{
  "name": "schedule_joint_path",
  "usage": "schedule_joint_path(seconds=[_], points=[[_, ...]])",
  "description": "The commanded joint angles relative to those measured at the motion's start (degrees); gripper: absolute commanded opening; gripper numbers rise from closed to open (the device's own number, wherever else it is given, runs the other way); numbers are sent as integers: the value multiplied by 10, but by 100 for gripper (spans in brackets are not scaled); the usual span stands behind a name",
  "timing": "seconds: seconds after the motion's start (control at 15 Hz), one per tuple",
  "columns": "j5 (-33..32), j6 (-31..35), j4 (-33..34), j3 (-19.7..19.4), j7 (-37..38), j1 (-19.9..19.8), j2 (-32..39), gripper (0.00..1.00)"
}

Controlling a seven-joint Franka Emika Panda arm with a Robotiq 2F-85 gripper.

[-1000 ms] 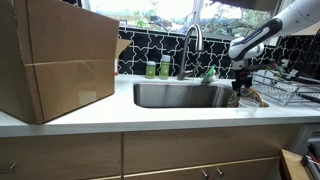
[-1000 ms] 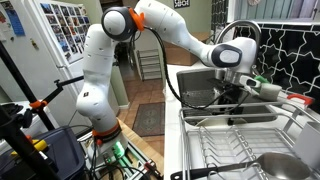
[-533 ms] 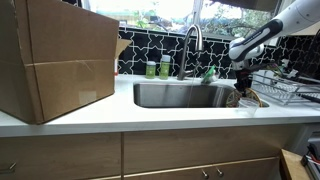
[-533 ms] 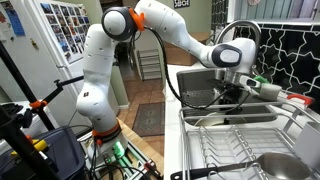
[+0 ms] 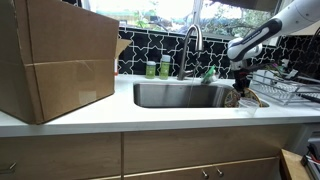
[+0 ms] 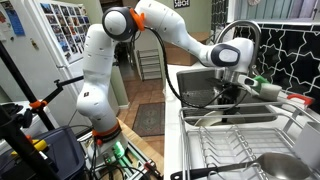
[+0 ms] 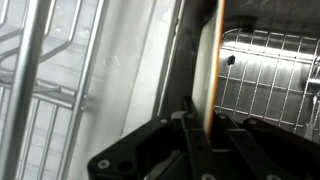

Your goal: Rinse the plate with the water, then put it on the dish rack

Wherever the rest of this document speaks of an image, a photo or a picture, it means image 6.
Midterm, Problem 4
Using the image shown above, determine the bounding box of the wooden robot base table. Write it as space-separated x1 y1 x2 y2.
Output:
116 118 165 178

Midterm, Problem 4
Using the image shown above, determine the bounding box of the grey patterned floor mat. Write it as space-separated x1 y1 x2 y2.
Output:
132 101 166 138

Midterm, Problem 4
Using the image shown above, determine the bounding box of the curved steel kitchen faucet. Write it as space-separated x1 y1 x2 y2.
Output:
216 19 263 77

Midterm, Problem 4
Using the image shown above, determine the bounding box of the kitchen window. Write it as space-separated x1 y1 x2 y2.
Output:
233 0 320 22

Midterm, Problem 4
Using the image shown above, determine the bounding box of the white brush with red handle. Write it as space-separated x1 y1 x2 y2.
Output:
259 83 316 108

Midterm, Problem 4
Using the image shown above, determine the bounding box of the black tripod with orange clamp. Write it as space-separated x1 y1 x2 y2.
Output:
0 39 64 180

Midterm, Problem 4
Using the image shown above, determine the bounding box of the white refrigerator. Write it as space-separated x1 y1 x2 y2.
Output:
0 0 121 134

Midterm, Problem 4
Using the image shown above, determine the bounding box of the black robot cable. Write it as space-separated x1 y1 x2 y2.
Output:
143 26 234 109

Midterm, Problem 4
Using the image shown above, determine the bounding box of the dark plastic storage tote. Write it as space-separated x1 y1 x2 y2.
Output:
0 125 88 180

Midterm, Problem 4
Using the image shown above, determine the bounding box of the steel ladle with black handle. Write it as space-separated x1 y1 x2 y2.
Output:
170 152 313 180

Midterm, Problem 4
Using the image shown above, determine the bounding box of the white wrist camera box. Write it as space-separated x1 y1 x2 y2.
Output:
236 73 262 93

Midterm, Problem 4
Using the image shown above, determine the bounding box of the blue paper sheet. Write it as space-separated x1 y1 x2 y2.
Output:
4 8 26 37

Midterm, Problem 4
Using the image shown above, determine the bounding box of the metal wire shelf rack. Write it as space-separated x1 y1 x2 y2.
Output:
136 49 164 82

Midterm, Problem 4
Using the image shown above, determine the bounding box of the large brown cardboard box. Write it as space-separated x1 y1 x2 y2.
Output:
163 31 211 67

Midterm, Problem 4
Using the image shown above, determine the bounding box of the white utensil caddy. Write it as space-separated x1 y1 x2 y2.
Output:
294 121 320 171

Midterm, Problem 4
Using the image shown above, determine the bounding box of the yellow handled tool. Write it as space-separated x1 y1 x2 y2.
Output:
11 139 49 158

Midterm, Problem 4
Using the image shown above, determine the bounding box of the stainless steel sink basin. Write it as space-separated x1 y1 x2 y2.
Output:
176 68 284 128

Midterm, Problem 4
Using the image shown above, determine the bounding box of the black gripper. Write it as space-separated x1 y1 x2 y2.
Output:
217 80 245 106

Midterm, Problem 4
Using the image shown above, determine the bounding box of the black and white wall picture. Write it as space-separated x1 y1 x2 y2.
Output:
173 0 191 9

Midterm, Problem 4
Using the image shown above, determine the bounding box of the metal wire dish rack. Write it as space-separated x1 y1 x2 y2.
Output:
179 101 320 180

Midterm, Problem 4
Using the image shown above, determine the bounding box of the green dish sponge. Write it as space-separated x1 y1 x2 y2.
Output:
252 75 271 89

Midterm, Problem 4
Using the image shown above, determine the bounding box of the photo collage sheet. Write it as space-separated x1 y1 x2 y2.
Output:
39 1 91 63

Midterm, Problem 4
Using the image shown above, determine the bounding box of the clear plastic cup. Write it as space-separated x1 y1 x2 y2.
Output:
163 85 177 101

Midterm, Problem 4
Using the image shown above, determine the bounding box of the green plastic clamp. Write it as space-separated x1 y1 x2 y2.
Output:
112 141 126 160

